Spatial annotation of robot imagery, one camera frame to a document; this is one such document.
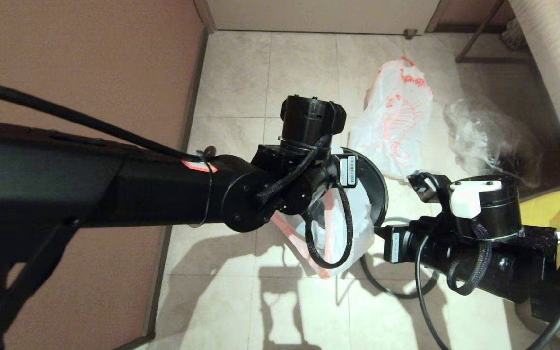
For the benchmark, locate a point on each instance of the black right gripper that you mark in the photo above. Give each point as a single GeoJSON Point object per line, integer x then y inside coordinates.
{"type": "Point", "coordinates": [426, 250]}

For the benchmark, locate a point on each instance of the grey striped cushion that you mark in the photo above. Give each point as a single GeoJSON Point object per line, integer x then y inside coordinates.
{"type": "Point", "coordinates": [528, 316]}

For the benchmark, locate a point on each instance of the brown cabinet side panel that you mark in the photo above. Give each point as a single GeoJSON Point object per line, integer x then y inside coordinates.
{"type": "Point", "coordinates": [90, 48]}

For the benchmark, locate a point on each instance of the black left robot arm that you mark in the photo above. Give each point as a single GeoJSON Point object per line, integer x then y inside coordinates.
{"type": "Point", "coordinates": [114, 189]}

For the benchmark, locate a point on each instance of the white crumpled fabric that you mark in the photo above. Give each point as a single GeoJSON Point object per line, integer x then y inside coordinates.
{"type": "Point", "coordinates": [514, 36]}

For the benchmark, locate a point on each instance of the clear plastic bag dark contents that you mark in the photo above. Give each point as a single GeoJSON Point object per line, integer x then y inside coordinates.
{"type": "Point", "coordinates": [484, 141]}

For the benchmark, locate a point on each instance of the black round trash bin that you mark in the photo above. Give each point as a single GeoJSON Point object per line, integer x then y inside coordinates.
{"type": "Point", "coordinates": [375, 184]}

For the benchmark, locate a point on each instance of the brown metal table frame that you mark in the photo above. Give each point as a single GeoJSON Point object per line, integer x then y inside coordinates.
{"type": "Point", "coordinates": [491, 60]}

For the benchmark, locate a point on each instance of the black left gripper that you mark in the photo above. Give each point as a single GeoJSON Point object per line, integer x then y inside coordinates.
{"type": "Point", "coordinates": [345, 170]}

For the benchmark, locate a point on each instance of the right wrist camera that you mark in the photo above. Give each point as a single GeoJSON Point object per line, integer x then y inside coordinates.
{"type": "Point", "coordinates": [423, 187]}

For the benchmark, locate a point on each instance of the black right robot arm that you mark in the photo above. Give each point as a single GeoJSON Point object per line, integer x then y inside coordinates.
{"type": "Point", "coordinates": [503, 218]}

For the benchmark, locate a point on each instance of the small metal door stopper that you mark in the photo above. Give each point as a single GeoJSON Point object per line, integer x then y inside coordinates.
{"type": "Point", "coordinates": [411, 33]}

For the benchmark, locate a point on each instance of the yellow fabric bag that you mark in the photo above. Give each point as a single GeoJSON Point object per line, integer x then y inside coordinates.
{"type": "Point", "coordinates": [557, 214]}

